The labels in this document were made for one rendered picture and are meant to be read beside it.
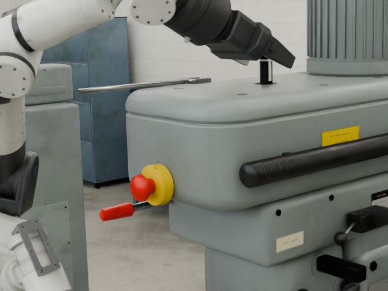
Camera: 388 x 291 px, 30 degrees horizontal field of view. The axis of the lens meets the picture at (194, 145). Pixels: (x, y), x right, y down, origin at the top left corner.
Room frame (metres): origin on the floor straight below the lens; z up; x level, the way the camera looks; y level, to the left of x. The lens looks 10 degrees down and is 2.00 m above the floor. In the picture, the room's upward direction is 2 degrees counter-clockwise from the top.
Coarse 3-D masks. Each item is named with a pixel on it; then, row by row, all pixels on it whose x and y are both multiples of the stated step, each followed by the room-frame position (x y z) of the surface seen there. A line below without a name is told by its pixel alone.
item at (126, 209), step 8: (104, 208) 1.09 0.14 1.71; (112, 208) 1.09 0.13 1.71; (120, 208) 1.10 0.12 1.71; (128, 208) 1.11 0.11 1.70; (136, 208) 1.12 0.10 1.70; (144, 208) 1.13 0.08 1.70; (104, 216) 1.08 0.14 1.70; (112, 216) 1.09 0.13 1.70; (120, 216) 1.10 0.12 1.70; (128, 216) 1.11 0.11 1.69
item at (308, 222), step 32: (320, 192) 1.09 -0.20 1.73; (352, 192) 1.13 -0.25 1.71; (384, 192) 1.19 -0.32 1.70; (192, 224) 1.13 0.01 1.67; (224, 224) 1.08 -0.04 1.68; (256, 224) 1.02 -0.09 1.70; (288, 224) 1.04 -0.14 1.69; (320, 224) 1.08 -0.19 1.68; (256, 256) 1.02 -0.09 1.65; (288, 256) 1.04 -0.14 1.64
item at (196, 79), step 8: (160, 80) 1.19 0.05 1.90; (168, 80) 1.20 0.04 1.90; (176, 80) 1.20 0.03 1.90; (184, 80) 1.21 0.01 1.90; (192, 80) 1.20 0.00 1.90; (200, 80) 1.21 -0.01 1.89; (208, 80) 1.22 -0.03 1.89; (80, 88) 1.11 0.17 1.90; (88, 88) 1.10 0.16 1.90; (96, 88) 1.11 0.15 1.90; (104, 88) 1.11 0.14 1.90; (112, 88) 1.12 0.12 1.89; (120, 88) 1.13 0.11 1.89; (128, 88) 1.14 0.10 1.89; (136, 88) 1.15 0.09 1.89
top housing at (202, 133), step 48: (144, 96) 1.08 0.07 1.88; (192, 96) 1.02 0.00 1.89; (240, 96) 1.00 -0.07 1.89; (288, 96) 1.03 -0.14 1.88; (336, 96) 1.09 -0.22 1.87; (384, 96) 1.17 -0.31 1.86; (144, 144) 1.07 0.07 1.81; (192, 144) 0.98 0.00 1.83; (240, 144) 0.97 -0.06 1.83; (288, 144) 1.02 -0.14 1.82; (192, 192) 0.98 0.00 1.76; (240, 192) 0.97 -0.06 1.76; (288, 192) 1.03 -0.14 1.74
